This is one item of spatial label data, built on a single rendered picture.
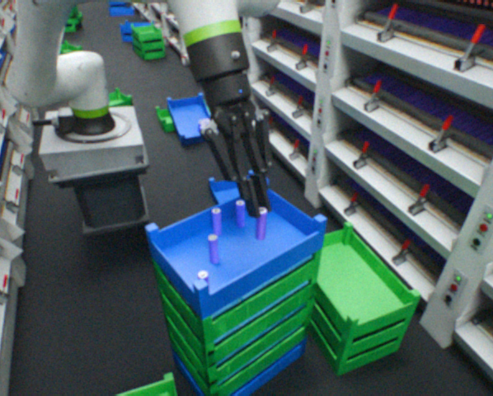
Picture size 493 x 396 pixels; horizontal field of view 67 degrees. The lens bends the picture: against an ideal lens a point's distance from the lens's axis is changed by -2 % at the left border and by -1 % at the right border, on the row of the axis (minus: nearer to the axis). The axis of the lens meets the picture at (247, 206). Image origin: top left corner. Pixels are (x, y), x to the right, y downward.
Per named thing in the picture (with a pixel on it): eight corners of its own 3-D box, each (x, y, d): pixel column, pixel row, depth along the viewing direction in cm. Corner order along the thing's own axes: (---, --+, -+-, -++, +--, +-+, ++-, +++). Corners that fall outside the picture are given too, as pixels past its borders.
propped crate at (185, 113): (218, 139, 206) (218, 129, 199) (181, 146, 200) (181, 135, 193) (201, 103, 221) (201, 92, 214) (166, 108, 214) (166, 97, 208)
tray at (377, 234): (427, 310, 110) (429, 285, 100) (319, 198, 154) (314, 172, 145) (483, 277, 112) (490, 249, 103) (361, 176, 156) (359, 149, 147)
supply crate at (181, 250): (202, 320, 65) (199, 290, 61) (150, 255, 78) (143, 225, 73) (322, 247, 80) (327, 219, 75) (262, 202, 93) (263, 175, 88)
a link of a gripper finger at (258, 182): (248, 175, 67) (251, 173, 67) (259, 211, 69) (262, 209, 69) (258, 175, 64) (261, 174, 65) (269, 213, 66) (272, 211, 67)
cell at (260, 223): (260, 242, 69) (260, 214, 65) (253, 236, 70) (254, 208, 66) (267, 238, 70) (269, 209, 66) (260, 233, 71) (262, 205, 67)
